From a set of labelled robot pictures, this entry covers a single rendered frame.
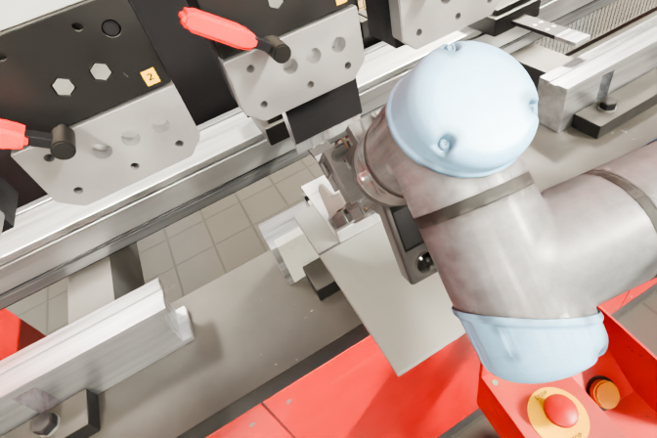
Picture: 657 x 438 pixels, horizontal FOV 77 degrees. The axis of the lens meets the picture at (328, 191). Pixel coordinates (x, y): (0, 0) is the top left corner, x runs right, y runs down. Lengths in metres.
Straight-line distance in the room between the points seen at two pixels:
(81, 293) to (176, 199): 0.23
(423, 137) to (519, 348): 0.13
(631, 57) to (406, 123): 0.75
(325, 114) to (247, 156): 0.31
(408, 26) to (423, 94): 0.29
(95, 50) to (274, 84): 0.16
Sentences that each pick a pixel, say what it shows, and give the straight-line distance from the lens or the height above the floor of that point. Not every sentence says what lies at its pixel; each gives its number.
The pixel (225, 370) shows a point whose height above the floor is 0.87.
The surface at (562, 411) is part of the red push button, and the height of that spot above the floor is 0.81.
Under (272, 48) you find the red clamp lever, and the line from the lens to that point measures 0.40.
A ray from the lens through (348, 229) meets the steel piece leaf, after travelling 0.53.
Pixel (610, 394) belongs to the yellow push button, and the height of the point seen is 0.73.
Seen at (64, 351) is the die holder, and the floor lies 0.97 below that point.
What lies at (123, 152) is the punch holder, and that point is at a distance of 0.45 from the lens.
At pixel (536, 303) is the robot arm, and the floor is 1.20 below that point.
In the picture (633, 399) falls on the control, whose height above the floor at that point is 0.70.
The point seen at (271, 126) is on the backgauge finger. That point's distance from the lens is 0.74.
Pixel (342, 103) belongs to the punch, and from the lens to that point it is 0.54.
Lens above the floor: 1.42
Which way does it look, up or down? 43 degrees down
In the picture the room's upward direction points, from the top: 17 degrees counter-clockwise
